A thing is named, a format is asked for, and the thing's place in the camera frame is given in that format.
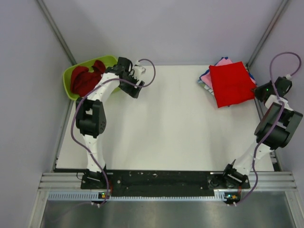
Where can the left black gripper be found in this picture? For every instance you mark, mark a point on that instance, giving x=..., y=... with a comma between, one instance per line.
x=132, y=91

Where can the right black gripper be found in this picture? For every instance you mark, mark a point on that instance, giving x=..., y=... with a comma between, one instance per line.
x=257, y=91

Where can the bright red t-shirt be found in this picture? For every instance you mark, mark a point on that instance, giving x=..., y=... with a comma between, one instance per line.
x=232, y=95

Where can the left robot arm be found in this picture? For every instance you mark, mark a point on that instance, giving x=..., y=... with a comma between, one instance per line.
x=90, y=116

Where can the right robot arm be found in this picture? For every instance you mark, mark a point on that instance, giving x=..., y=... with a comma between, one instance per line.
x=275, y=130

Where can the green plastic basin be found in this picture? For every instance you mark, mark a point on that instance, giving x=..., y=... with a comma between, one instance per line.
x=108, y=61

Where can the dark red t-shirt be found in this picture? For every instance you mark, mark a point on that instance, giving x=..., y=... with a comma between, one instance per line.
x=83, y=81

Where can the pink folded t-shirt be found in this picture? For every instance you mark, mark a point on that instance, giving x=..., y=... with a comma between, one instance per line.
x=226, y=73

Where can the patterned folded t-shirt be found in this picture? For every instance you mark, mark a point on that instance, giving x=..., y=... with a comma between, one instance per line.
x=207, y=88

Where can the aluminium frame rail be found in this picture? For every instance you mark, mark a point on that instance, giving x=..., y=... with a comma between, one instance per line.
x=273, y=183

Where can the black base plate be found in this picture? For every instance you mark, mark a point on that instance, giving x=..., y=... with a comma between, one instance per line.
x=127, y=184

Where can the grey slotted cable duct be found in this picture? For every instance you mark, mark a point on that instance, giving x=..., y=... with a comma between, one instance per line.
x=99, y=196

